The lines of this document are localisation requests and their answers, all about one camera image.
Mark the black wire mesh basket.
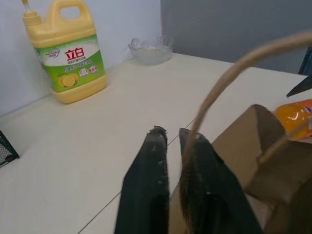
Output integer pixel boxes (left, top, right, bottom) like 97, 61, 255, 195
0, 129, 20, 168

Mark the yellow dish detergent jug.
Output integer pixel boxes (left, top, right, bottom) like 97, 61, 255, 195
21, 0, 108, 105

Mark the brown paper bag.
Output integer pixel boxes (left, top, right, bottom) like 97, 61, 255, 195
168, 31, 312, 234

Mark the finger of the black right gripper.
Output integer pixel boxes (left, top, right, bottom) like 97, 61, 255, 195
286, 74, 312, 98

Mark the orange soda bottle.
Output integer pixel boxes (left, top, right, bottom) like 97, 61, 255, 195
274, 98, 312, 140

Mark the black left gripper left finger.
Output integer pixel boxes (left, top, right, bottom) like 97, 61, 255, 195
114, 125, 170, 234

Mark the clear glass bowl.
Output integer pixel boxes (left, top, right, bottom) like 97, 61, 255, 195
128, 35, 174, 65

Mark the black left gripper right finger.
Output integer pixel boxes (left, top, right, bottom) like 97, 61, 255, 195
179, 128, 264, 234

